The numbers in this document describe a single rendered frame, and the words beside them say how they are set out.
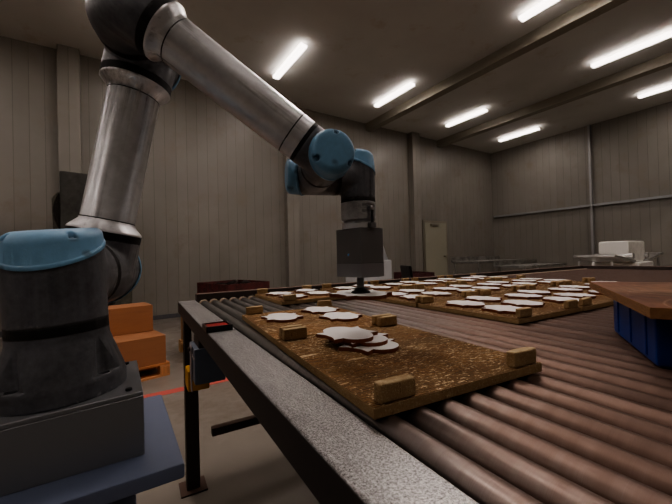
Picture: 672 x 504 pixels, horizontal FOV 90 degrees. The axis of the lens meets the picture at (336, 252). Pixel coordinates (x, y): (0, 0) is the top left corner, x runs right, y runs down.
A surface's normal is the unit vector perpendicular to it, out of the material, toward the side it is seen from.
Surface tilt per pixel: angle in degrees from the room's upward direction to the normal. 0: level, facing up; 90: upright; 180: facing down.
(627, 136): 90
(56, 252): 86
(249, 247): 90
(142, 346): 90
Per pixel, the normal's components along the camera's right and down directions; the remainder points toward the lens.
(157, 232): 0.54, -0.03
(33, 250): 0.31, -0.07
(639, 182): -0.84, 0.01
